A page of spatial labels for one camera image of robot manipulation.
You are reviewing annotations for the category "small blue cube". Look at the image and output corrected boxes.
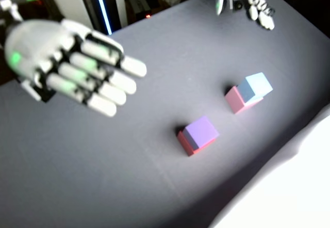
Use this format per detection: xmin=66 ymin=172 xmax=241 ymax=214
xmin=236 ymin=72 xmax=273 ymax=104

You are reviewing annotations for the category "small purple cube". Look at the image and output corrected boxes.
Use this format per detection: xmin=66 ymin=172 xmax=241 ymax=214
xmin=182 ymin=116 xmax=220 ymax=150

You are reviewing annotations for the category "pink foam cube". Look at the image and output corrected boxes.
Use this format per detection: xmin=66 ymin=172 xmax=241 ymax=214
xmin=224 ymin=85 xmax=264 ymax=115

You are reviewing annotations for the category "red foam cube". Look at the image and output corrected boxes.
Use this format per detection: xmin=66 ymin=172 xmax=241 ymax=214
xmin=176 ymin=131 xmax=216 ymax=157

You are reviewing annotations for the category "white panel with blue light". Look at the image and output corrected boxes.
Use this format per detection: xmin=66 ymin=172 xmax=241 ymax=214
xmin=43 ymin=0 xmax=128 ymax=36

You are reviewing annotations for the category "black box with red light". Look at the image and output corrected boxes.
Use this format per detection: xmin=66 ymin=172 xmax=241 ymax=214
xmin=125 ymin=0 xmax=161 ymax=22

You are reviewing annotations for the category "grey table cloth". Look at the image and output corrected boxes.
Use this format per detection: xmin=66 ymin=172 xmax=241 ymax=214
xmin=0 ymin=0 xmax=330 ymax=228

